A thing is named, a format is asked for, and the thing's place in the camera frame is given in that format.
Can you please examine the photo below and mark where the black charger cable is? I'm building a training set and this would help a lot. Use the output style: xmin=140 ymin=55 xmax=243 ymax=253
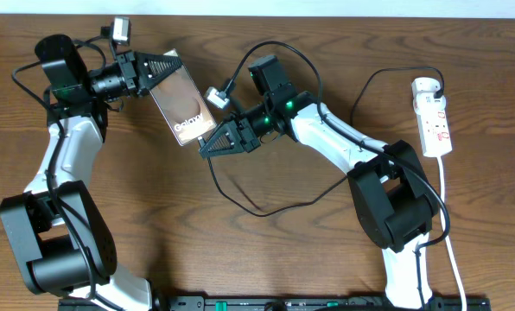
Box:
xmin=196 ymin=66 xmax=446 ymax=218

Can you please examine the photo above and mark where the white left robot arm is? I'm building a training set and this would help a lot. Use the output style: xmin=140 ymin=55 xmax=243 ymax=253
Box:
xmin=0 ymin=35 xmax=182 ymax=310

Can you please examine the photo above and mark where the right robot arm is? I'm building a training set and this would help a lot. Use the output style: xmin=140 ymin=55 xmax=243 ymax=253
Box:
xmin=199 ymin=55 xmax=441 ymax=309

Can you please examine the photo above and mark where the white USB charger adapter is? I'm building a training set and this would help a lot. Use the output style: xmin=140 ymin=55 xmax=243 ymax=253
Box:
xmin=411 ymin=77 xmax=445 ymax=105

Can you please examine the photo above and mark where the white power strip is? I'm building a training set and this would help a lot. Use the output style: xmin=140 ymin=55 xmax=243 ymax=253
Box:
xmin=413 ymin=92 xmax=453 ymax=158

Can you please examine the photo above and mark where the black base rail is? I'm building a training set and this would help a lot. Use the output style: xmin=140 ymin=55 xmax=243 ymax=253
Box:
xmin=57 ymin=295 xmax=492 ymax=311

